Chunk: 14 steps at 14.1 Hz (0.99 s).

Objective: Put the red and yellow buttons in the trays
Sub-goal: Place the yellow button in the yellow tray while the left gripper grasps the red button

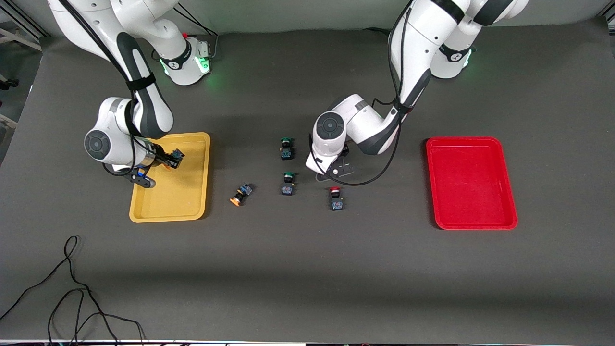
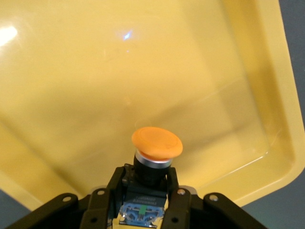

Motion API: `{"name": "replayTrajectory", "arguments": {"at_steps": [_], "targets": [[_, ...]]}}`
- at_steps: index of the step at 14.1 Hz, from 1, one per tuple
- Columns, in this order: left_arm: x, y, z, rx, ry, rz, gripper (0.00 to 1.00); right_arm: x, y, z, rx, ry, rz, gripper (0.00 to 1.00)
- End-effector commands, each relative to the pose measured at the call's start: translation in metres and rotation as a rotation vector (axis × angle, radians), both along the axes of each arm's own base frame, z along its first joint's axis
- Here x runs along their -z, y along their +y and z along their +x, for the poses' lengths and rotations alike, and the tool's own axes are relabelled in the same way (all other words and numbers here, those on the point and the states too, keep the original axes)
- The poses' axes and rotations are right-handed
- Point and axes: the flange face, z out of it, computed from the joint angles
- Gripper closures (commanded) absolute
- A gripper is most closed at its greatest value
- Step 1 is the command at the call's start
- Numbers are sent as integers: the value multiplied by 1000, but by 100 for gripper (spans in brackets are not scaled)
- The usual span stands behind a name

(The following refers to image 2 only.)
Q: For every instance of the yellow mushroom push button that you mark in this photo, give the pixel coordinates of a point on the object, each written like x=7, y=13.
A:
x=157, y=143

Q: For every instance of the yellow plastic tray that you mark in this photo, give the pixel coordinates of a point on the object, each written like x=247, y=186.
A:
x=95, y=71

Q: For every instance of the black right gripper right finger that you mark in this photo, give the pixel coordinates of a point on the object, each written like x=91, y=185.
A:
x=177, y=207

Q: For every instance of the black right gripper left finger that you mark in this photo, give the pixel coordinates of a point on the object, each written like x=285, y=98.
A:
x=102, y=205

